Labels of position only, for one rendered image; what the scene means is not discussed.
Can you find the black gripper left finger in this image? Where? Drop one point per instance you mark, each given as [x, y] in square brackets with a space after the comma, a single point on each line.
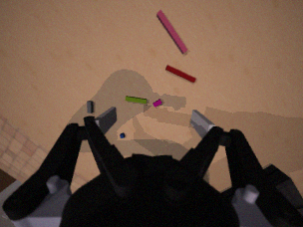
[40, 200]

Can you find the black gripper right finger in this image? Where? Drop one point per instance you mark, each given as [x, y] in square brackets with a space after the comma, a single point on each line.
[257, 202]

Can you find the lime green rod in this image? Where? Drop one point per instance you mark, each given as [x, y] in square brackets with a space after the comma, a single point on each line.
[136, 100]

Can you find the pink rod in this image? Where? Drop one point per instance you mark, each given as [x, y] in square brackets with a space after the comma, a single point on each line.
[171, 31]

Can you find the short magenta rod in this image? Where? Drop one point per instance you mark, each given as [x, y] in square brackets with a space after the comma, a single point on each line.
[157, 103]

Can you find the dark red rod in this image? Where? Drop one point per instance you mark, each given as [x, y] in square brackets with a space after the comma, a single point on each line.
[180, 73]

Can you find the grey rod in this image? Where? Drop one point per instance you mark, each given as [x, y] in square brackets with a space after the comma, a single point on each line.
[90, 107]

